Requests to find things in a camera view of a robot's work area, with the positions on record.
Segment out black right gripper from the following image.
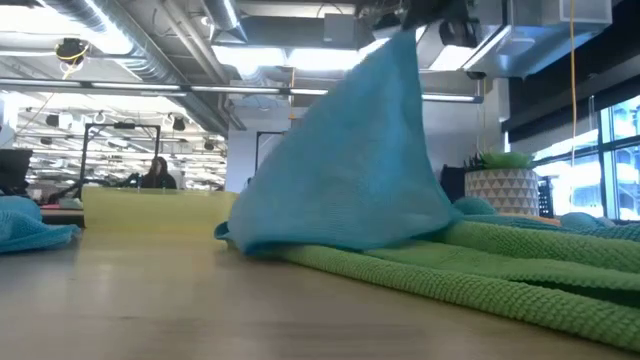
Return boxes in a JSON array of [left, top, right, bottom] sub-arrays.
[[399, 0, 481, 49]]

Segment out green microfiber towel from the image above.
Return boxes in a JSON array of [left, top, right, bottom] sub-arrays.
[[269, 219, 640, 352]]

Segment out light blue microfiber towel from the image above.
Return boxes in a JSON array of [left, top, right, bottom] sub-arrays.
[[0, 195, 82, 254]]

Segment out teal microfiber towel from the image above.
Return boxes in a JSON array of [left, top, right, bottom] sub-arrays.
[[452, 196, 640, 245]]

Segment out black chair back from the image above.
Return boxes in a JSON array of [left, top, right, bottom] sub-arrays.
[[439, 164, 469, 204]]

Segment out succulent in triangle-patterned pot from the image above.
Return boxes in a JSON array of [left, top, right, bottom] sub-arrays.
[[463, 151, 541, 218]]

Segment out long ceiling light bar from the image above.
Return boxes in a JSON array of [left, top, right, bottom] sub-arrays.
[[0, 77, 485, 105]]

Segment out person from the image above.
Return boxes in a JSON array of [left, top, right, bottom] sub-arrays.
[[139, 156, 178, 190]]

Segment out yellow plastic bin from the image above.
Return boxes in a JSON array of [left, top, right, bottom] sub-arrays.
[[82, 186, 240, 234]]

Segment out black ceiling dome fixture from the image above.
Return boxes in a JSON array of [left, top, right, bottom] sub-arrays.
[[53, 37, 92, 67]]

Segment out black computer monitor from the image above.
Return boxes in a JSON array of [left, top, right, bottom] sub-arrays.
[[0, 148, 34, 197]]

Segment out yellow hanging cable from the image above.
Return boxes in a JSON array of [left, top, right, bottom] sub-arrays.
[[569, 0, 578, 166]]

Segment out black metal frame rig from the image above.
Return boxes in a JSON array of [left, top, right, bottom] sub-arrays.
[[254, 130, 287, 174], [78, 123, 162, 200]]

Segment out black wire rack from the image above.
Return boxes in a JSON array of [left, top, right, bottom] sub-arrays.
[[537, 175, 555, 218]]

